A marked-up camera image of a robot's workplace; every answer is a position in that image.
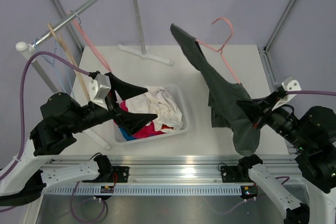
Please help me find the dark grey t shirt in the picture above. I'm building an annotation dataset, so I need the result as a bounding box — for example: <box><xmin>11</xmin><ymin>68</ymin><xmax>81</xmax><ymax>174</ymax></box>
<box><xmin>170</xmin><ymin>24</ymin><xmax>260</xmax><ymax>156</ymax></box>

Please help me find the thin pink wire hanger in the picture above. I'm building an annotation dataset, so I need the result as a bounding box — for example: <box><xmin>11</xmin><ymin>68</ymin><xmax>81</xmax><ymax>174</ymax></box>
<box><xmin>194</xmin><ymin>17</ymin><xmax>242</xmax><ymax>85</ymax></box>

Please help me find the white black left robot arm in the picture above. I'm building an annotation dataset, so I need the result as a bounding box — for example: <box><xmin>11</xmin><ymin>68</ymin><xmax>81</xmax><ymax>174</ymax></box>
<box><xmin>1</xmin><ymin>71</ymin><xmax>157</xmax><ymax>207</ymax></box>

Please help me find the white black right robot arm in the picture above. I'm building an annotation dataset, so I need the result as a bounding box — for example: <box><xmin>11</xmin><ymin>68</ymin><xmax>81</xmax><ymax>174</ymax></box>
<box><xmin>237</xmin><ymin>98</ymin><xmax>335</xmax><ymax>223</ymax></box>

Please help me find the thick pink plastic hanger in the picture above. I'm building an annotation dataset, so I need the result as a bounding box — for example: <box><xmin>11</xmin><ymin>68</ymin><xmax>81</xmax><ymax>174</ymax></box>
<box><xmin>68</xmin><ymin>11</ymin><xmax>112</xmax><ymax>72</ymax></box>

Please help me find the beige wooden hanger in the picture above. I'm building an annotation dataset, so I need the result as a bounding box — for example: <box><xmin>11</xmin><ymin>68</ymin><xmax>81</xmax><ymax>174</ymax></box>
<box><xmin>47</xmin><ymin>23</ymin><xmax>90</xmax><ymax>102</ymax></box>

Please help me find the white cloth in basket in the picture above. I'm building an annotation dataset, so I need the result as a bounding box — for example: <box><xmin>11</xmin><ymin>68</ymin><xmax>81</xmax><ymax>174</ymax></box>
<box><xmin>124</xmin><ymin>86</ymin><xmax>183</xmax><ymax>133</ymax></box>

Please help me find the white plastic laundry basket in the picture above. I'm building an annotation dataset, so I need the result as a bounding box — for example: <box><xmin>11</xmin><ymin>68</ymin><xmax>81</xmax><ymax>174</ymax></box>
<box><xmin>112</xmin><ymin>84</ymin><xmax>189</xmax><ymax>145</ymax></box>

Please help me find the silver white clothes rack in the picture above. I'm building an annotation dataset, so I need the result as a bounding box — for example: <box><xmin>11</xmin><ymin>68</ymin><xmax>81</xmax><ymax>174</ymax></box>
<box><xmin>16</xmin><ymin>0</ymin><xmax>174</xmax><ymax>150</ymax></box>

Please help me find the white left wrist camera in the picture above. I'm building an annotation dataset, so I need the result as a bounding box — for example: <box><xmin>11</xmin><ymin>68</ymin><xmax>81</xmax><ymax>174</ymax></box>
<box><xmin>88</xmin><ymin>73</ymin><xmax>111</xmax><ymax>110</ymax></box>

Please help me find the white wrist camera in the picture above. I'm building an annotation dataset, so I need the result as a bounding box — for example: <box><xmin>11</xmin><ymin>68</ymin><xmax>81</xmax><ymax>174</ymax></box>
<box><xmin>272</xmin><ymin>76</ymin><xmax>301</xmax><ymax>111</ymax></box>
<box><xmin>88</xmin><ymin>73</ymin><xmax>111</xmax><ymax>110</ymax></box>

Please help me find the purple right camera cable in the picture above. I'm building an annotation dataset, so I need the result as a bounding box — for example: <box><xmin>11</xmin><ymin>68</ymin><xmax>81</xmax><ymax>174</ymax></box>
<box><xmin>286</xmin><ymin>90</ymin><xmax>336</xmax><ymax>97</ymax></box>

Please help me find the purple camera cable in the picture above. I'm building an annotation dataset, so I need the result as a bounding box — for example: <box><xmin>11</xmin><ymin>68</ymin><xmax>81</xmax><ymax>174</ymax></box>
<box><xmin>0</xmin><ymin>51</ymin><xmax>100</xmax><ymax>213</ymax></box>
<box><xmin>286</xmin><ymin>90</ymin><xmax>336</xmax><ymax>97</ymax></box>

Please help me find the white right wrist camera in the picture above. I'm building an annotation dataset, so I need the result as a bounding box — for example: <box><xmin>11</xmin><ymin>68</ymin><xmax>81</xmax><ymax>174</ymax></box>
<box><xmin>272</xmin><ymin>76</ymin><xmax>301</xmax><ymax>111</ymax></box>

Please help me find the aluminium mounting rail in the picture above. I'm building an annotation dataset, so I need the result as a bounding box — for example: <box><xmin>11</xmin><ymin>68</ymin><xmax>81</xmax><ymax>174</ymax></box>
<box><xmin>42</xmin><ymin>155</ymin><xmax>301</xmax><ymax>185</ymax></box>

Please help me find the purple cable front right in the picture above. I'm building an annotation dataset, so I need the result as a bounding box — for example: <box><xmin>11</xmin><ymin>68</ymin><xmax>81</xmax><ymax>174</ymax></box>
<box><xmin>211</xmin><ymin>176</ymin><xmax>291</xmax><ymax>215</ymax></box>

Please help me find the white slotted cable duct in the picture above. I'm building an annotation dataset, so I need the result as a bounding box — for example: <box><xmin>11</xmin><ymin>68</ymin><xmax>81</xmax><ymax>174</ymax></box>
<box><xmin>47</xmin><ymin>185</ymin><xmax>242</xmax><ymax>196</ymax></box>

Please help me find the blue wire hanger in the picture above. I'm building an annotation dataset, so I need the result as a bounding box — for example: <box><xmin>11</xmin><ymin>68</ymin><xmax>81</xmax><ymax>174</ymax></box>
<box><xmin>33</xmin><ymin>38</ymin><xmax>77</xmax><ymax>101</ymax></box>

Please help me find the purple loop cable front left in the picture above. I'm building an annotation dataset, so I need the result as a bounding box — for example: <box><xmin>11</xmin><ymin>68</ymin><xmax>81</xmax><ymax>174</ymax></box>
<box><xmin>69</xmin><ymin>180</ymin><xmax>109</xmax><ymax>222</ymax></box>

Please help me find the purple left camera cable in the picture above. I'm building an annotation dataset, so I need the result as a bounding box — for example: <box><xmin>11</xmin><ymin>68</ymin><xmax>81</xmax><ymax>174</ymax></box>
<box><xmin>0</xmin><ymin>51</ymin><xmax>100</xmax><ymax>213</ymax></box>

